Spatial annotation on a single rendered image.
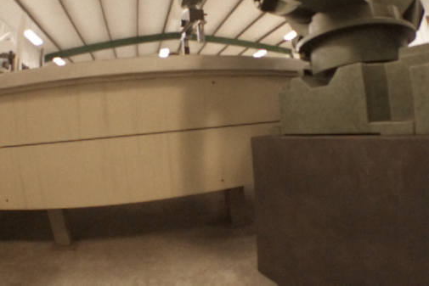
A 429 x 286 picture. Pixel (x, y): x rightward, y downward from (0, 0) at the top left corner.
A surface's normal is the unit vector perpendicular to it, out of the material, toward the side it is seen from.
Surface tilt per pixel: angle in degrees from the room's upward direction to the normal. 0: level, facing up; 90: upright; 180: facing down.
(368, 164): 90
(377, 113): 90
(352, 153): 90
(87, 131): 90
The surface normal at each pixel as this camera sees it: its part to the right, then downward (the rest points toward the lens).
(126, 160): 0.31, -0.02
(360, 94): -0.88, 0.08
